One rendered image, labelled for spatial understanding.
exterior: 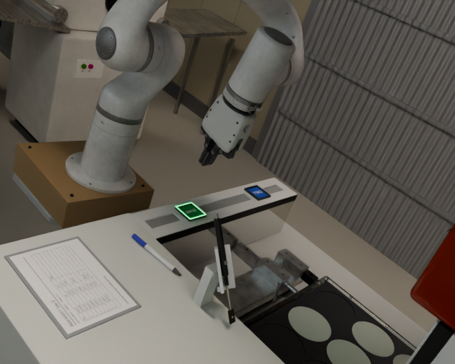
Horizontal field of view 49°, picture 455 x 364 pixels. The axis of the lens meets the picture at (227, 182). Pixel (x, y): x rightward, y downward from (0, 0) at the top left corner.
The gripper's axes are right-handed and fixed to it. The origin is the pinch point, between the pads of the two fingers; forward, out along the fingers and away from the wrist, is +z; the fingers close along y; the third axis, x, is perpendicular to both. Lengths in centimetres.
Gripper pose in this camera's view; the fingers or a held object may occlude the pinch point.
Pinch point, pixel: (208, 156)
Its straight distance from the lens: 113.8
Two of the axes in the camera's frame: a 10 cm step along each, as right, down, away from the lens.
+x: -6.6, 1.6, -7.3
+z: -4.5, 7.0, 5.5
